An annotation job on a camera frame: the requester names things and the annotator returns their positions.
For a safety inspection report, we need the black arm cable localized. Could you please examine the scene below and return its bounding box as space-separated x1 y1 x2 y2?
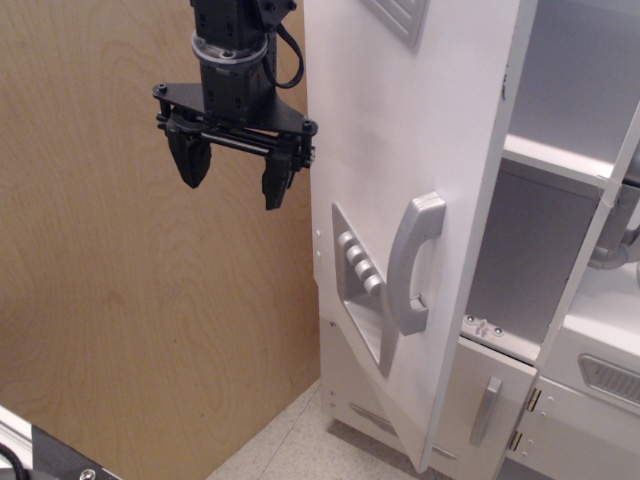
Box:
265 22 306 90

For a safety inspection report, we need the white magnetic door latch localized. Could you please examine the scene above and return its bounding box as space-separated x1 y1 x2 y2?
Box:
462 315 505 340

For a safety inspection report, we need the brass hinge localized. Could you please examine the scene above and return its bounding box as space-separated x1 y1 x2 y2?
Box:
508 431 522 452
525 388 541 412

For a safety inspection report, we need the silver upper door handle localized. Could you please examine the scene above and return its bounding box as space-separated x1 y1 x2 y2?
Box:
386 191 446 336

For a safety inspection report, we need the light plywood panel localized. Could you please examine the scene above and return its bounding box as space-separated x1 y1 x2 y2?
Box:
1 1 319 479

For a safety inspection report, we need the grey toy sink faucet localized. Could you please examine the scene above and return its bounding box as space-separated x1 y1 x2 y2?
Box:
587 169 640 286

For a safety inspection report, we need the white fridge door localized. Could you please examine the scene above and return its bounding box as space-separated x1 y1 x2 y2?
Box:
429 337 536 479
305 1 537 471

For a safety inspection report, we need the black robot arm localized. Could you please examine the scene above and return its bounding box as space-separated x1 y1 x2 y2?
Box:
152 1 318 210

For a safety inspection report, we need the silver door handle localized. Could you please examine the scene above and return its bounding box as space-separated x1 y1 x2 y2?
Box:
469 376 502 447
386 191 446 336

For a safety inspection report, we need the silver lower door handle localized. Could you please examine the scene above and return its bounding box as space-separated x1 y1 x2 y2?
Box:
469 376 502 447

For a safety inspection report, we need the black braided cable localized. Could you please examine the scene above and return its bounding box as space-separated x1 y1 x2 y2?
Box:
0 441 29 480

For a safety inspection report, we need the upper brass hinge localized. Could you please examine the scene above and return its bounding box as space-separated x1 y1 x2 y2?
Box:
525 388 541 412

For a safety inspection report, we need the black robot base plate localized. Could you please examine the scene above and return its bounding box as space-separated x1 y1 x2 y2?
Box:
1 406 120 479

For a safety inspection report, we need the lower brass hinge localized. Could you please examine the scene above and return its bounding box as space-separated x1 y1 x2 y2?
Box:
508 431 522 452

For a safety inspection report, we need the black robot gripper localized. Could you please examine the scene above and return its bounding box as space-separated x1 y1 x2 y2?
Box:
152 59 318 210

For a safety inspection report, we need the silver oven vent plate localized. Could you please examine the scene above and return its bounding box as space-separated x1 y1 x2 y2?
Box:
578 354 640 405

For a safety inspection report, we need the silver ice dispenser panel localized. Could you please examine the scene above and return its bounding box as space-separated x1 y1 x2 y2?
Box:
332 203 399 378

